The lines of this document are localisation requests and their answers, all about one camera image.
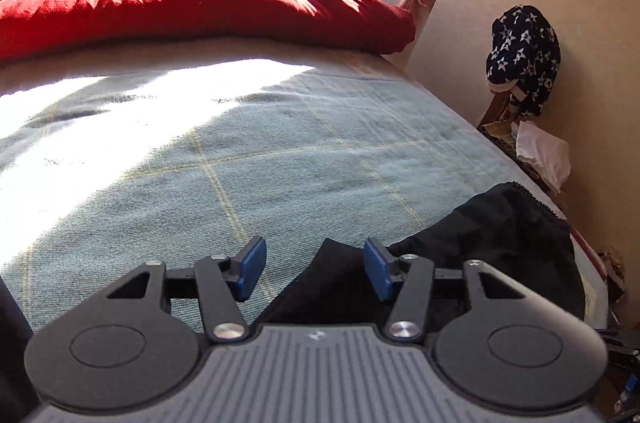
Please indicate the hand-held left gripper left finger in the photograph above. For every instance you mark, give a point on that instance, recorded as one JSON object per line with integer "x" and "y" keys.
{"x": 250, "y": 268}

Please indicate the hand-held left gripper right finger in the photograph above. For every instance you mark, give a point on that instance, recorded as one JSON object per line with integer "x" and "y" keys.
{"x": 379, "y": 268}

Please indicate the black pants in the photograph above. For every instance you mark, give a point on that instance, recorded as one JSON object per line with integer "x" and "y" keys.
{"x": 500, "y": 228}

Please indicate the white crumpled cloth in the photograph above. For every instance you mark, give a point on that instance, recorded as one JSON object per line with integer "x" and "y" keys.
{"x": 542, "y": 153}

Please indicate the wooden chair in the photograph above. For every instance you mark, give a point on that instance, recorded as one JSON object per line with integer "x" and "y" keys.
{"x": 502, "y": 108}

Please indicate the dark cloth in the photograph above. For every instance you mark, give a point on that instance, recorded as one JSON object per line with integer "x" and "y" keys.
{"x": 12, "y": 353}

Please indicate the dark star-print garment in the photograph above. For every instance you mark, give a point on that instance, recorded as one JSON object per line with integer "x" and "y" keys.
{"x": 525, "y": 53}

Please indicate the red quilt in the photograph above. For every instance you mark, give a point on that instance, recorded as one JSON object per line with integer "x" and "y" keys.
{"x": 200, "y": 8}

